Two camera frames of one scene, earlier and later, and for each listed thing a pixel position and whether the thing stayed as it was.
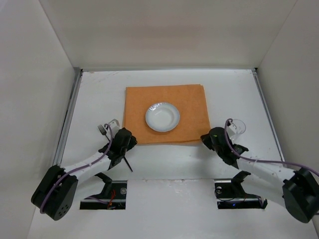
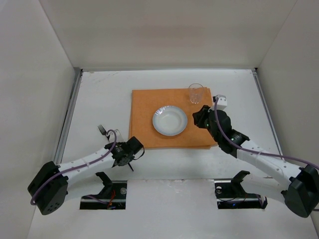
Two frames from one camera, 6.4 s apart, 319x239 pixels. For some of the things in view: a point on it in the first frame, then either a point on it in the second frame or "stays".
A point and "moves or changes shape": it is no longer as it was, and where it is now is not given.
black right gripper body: (223, 152) to (199, 117)
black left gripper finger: (128, 148) to (135, 159)
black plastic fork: (102, 131) stays
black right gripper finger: (206, 138) to (203, 113)
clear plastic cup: (236, 129) to (196, 92)
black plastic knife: (128, 163) stays
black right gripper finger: (208, 142) to (201, 123)
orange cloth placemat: (166, 114) moves or changes shape
